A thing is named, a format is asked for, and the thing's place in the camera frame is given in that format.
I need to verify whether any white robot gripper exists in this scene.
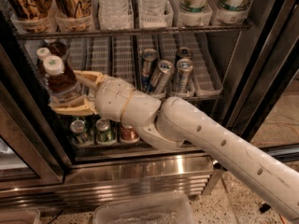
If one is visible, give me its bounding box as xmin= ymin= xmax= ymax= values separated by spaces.
xmin=50 ymin=70 xmax=135 ymax=122

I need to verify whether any silver slim can front right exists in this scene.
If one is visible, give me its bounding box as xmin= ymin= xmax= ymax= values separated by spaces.
xmin=173 ymin=59 xmax=193 ymax=93

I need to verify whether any red soda can front left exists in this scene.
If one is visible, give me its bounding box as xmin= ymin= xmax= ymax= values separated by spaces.
xmin=121 ymin=125 xmax=139 ymax=143

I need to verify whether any clear water bottle top left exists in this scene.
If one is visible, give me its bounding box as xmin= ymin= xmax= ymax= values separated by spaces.
xmin=98 ymin=0 xmax=131 ymax=30

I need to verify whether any clear water bottle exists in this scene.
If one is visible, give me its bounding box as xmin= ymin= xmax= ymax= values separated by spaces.
xmin=98 ymin=0 xmax=131 ymax=30
xmin=136 ymin=0 xmax=169 ymax=17

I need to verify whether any middle wire shelf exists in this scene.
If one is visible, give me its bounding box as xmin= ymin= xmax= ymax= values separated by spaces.
xmin=54 ymin=94 xmax=223 ymax=110

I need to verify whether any silver slim can rear right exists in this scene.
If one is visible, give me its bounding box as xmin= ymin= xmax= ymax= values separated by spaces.
xmin=176 ymin=47 xmax=192 ymax=60

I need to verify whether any silver slim can rear left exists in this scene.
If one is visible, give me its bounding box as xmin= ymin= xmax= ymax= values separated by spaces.
xmin=141 ymin=49 xmax=158 ymax=90

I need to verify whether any white empty tray middle centre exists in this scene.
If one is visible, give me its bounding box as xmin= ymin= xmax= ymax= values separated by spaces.
xmin=112 ymin=36 xmax=136 ymax=85

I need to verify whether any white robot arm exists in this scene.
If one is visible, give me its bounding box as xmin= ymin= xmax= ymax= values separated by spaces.
xmin=50 ymin=70 xmax=299 ymax=224

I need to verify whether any fridge glass door right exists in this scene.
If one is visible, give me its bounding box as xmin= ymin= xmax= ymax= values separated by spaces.
xmin=214 ymin=0 xmax=299 ymax=161

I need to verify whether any white empty tray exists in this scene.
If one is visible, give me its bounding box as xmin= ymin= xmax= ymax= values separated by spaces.
xmin=181 ymin=32 xmax=223 ymax=97
xmin=112 ymin=36 xmax=136 ymax=85

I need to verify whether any brown tea bottle far left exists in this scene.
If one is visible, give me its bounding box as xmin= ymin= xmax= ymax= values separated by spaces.
xmin=36 ymin=47 xmax=50 ymax=77

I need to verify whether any brown tea bottle rear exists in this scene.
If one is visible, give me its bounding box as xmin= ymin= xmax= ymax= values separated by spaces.
xmin=45 ymin=39 xmax=69 ymax=61

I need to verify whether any silver slim can front left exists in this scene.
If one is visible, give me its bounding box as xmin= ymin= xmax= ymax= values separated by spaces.
xmin=148 ymin=60 xmax=175 ymax=94

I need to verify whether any top wire shelf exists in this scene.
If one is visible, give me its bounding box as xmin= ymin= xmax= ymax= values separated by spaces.
xmin=13 ymin=23 xmax=252 ymax=40

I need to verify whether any stainless steel fridge cabinet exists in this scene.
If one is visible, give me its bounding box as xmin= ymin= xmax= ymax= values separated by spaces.
xmin=1 ymin=2 xmax=287 ymax=209

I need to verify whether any clear water bottle top right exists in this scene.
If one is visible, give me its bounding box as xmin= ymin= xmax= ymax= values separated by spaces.
xmin=136 ymin=0 xmax=169 ymax=17

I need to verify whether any black stand leg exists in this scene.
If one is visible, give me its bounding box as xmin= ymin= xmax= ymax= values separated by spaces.
xmin=259 ymin=203 xmax=271 ymax=214

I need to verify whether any clear plastic bin on floor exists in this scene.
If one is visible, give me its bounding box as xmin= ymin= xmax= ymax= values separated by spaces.
xmin=93 ymin=192 xmax=195 ymax=224

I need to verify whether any white empty tray middle right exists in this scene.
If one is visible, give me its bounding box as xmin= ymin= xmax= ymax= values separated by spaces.
xmin=181 ymin=32 xmax=223 ymax=97

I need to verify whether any fridge glass door left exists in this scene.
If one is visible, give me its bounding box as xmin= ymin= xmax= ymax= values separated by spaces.
xmin=0 ymin=45 xmax=68 ymax=191

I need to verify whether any fridge glass door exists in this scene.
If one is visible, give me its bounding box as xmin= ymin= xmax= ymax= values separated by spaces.
xmin=214 ymin=0 xmax=299 ymax=161
xmin=0 ymin=45 xmax=68 ymax=191

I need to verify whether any green soda can front left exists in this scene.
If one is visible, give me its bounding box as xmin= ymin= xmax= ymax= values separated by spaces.
xmin=69 ymin=119 xmax=93 ymax=146

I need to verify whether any green soda can front right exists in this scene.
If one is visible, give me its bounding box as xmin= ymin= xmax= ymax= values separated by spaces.
xmin=95 ymin=119 xmax=116 ymax=144

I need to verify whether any clear plastic bin corner left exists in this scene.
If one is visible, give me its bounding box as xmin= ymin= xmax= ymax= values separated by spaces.
xmin=0 ymin=208 xmax=42 ymax=224

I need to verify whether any silver slim can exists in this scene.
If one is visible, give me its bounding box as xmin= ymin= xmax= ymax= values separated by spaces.
xmin=148 ymin=60 xmax=175 ymax=94
xmin=173 ymin=59 xmax=193 ymax=93
xmin=141 ymin=49 xmax=158 ymax=90
xmin=176 ymin=47 xmax=192 ymax=60

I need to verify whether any brown tea bottle white cap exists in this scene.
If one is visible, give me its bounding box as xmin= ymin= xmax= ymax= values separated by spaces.
xmin=43 ymin=55 xmax=81 ymax=105

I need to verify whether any green soda can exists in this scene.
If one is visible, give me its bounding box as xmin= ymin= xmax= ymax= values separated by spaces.
xmin=95 ymin=119 xmax=116 ymax=144
xmin=69 ymin=119 xmax=93 ymax=146

